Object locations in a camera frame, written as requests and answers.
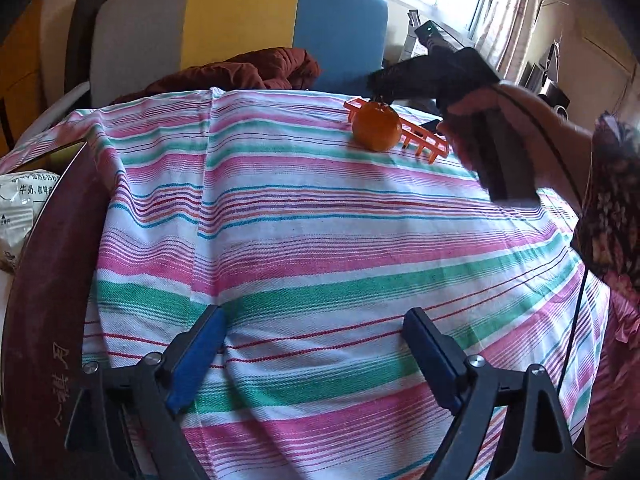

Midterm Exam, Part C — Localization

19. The dark red cloth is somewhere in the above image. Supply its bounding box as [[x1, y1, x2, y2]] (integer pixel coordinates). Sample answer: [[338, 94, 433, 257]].
[[111, 47, 321, 106]]

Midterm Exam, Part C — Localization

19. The black cable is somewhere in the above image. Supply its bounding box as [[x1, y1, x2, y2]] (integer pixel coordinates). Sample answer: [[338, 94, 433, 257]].
[[492, 85, 603, 471]]

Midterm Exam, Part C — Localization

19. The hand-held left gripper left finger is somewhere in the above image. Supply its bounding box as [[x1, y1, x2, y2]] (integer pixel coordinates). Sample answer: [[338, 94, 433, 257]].
[[64, 304, 228, 480]]

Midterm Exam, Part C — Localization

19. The person's right hand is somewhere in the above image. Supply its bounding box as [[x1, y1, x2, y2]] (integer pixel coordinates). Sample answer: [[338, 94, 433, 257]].
[[437, 82, 569, 182]]

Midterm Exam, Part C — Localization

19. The striped sheer curtain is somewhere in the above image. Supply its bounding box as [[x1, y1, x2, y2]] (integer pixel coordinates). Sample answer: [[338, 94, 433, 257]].
[[475, 0, 543, 78]]

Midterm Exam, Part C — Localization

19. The dark floral sleeve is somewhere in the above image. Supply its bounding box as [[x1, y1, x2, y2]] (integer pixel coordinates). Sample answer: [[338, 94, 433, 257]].
[[570, 110, 640, 283]]

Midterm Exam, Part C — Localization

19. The square gold-lined tin container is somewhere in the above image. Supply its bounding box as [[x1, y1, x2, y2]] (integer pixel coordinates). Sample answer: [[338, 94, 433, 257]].
[[0, 140, 136, 480]]

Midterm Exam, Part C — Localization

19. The orange tangerine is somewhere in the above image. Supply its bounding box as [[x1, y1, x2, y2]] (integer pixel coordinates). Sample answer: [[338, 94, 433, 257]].
[[352, 101, 402, 152]]

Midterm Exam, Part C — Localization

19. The pink patterned clothing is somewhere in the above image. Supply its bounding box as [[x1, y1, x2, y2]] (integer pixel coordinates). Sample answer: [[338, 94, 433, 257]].
[[582, 270, 640, 472]]

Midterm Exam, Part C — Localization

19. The black appliance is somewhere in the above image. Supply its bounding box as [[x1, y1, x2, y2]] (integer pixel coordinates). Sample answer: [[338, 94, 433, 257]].
[[520, 45, 572, 111]]

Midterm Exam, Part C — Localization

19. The white printed packet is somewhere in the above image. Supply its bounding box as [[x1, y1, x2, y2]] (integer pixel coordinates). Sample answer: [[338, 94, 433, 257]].
[[0, 171, 62, 275]]

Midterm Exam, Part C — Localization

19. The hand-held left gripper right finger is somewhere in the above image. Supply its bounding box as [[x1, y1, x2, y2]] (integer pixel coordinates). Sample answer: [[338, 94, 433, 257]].
[[402, 307, 586, 480]]

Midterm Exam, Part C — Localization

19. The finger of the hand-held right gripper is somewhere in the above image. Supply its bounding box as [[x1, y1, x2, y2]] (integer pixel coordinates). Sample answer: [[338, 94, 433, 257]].
[[367, 55, 443, 103]]

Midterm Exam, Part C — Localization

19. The wooden panel cabinet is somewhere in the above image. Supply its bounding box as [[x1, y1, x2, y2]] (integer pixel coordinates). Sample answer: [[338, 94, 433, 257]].
[[0, 0, 46, 156]]

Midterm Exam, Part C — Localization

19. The person's right forearm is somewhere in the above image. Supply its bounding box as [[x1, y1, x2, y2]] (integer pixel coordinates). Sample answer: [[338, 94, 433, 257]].
[[531, 112, 601, 217]]

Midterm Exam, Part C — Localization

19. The striped pink green tablecloth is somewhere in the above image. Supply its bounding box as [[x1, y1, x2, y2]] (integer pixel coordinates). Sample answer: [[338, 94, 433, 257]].
[[0, 89, 613, 480]]

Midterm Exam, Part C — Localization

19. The black rolled mat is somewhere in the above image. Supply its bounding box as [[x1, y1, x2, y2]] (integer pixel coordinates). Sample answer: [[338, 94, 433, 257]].
[[65, 0, 112, 86]]

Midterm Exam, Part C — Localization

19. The grey yellow blue chair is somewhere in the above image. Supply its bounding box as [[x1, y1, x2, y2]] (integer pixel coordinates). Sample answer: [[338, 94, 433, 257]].
[[10, 0, 390, 111]]

